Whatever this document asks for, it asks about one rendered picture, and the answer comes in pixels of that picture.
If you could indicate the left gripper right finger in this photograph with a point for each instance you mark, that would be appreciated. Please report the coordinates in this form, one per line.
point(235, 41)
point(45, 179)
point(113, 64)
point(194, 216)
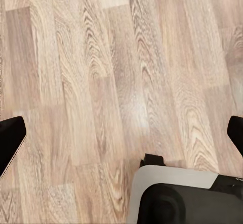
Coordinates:
point(235, 132)

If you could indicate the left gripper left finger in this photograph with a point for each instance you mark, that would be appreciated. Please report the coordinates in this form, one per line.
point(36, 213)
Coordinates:
point(12, 132)

